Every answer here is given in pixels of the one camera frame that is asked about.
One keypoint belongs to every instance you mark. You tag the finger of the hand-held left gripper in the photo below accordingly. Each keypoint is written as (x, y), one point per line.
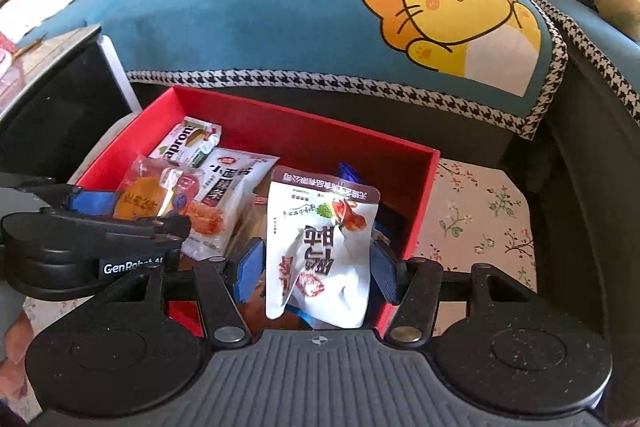
(95, 202)
(100, 232)

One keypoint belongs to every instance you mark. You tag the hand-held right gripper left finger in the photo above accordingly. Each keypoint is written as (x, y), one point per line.
(250, 268)

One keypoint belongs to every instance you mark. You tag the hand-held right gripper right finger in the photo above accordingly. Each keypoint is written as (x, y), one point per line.
(382, 273)

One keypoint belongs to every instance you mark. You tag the round orange cake packet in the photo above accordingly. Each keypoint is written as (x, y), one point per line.
(145, 197)

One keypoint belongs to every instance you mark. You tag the white meat-picture snack packet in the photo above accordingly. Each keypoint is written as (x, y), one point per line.
(320, 257)

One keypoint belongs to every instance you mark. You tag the white spicy strip packet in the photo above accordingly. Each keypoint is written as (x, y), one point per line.
(225, 192)

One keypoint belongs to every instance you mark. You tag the green and white snack packet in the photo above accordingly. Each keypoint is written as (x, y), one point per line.
(180, 147)

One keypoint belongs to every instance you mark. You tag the purple snack packet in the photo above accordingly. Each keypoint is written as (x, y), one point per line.
(349, 172)

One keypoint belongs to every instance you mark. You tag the red cardboard box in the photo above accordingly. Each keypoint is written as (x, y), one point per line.
(320, 142)

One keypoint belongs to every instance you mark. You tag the person's left hand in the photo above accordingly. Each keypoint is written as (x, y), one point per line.
(17, 342)

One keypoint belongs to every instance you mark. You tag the black side cabinet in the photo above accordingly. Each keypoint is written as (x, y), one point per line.
(55, 117)

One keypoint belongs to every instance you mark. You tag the grey-green sofa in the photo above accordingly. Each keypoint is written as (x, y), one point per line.
(575, 207)

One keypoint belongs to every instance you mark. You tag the blue lion sofa cover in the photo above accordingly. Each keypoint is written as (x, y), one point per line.
(250, 17)

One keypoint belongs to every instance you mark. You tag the blue houndstooth-trim sofa cover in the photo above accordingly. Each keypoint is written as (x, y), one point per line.
(585, 19)

